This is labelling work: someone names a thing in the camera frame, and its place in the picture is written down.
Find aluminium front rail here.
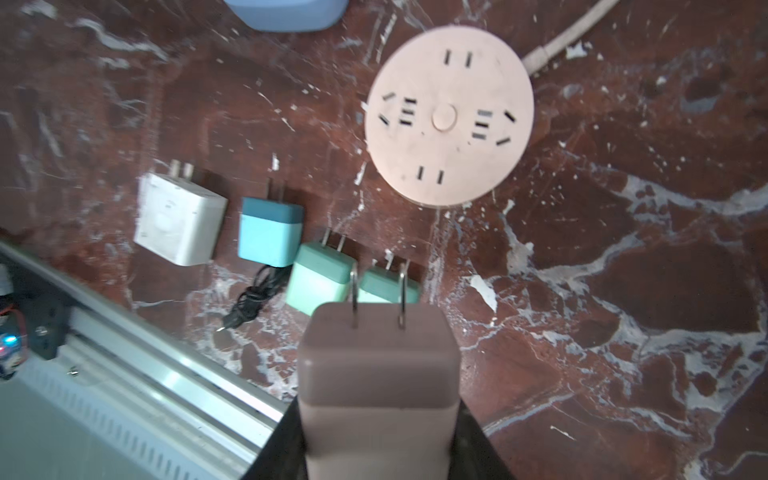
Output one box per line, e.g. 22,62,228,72
1,243,285,479

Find black coiled small cable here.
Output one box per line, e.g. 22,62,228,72
217,265,290,333

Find white charger adapter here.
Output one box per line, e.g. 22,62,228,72
134,159,228,267

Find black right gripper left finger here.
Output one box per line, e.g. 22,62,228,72
241,398,309,480

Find electronics board with wires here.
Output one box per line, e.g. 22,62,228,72
1,264,28,381

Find green charger adapter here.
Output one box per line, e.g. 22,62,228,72
285,229,356,316
357,259,421,303

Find teal charger adapter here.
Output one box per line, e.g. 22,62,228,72
238,178,305,268

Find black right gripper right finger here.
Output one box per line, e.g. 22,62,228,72
452,401,516,480

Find pink plug cable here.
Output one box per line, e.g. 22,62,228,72
521,0,622,76

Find blue square power strip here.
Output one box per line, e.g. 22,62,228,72
224,0,349,33

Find pink round power strip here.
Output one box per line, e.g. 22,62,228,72
364,26,534,208

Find pink charger adapter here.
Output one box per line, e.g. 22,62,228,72
298,265,461,479

